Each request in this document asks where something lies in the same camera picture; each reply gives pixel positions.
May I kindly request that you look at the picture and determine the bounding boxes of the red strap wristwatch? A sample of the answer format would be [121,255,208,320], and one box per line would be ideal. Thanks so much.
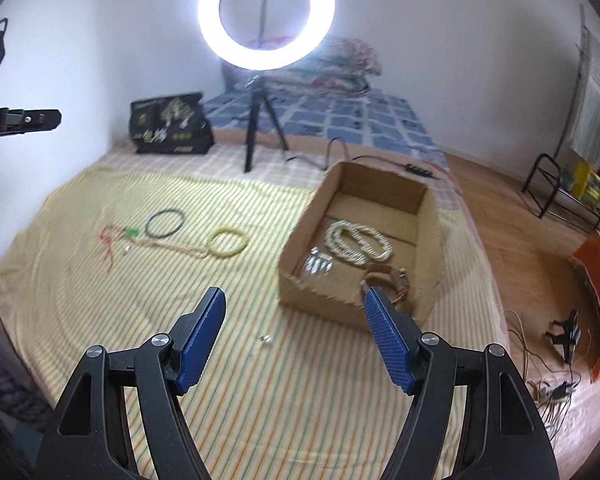
[360,263,412,312]

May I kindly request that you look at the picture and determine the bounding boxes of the white twisted pearl necklace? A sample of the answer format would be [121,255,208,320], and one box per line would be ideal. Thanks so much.
[322,219,394,266]

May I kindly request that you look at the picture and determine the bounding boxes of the black printed gift bag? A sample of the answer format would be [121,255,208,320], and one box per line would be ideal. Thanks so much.
[129,92,214,155]

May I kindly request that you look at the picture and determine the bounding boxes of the yellow striped cloth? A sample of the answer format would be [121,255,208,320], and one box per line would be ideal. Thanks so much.
[0,164,512,480]

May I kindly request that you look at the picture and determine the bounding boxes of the dark blue bangle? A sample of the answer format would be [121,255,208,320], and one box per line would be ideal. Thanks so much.
[144,208,186,240]

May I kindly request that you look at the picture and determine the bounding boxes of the yellow-green jade bangle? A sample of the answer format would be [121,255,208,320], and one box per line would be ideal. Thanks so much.
[206,226,250,259]

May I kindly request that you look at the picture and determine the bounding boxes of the black metal rack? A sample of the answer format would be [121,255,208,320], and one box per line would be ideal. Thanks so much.
[521,153,600,233]

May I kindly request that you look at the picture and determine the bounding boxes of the silver clips in box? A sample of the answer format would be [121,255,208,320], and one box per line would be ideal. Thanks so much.
[299,247,334,280]

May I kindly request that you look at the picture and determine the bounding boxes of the cardboard box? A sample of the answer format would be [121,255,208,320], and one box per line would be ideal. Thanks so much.
[278,162,443,330]

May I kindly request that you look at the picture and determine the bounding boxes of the yellow box on rack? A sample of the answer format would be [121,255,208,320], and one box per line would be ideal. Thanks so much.
[562,160,600,208]

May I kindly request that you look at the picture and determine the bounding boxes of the striped hanging towel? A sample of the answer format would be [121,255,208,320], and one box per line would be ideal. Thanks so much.
[569,27,600,166]

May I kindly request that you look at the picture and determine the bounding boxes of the blue checkered bedsheet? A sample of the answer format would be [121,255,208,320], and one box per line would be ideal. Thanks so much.
[201,86,451,172]

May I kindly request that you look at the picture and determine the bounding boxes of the folded floral quilt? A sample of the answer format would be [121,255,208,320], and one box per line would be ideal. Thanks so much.
[222,34,386,96]

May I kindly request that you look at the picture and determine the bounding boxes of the red string cord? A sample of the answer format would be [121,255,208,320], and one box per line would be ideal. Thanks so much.
[99,224,131,269]

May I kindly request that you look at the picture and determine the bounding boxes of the beaded necklace with green pendant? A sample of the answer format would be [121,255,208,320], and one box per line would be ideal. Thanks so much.
[122,226,214,261]

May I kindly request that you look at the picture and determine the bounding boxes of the black power cable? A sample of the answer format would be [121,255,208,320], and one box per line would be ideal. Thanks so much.
[284,136,444,181]

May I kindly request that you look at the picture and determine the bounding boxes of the white ring light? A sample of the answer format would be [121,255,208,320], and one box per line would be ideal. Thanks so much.
[197,0,336,72]

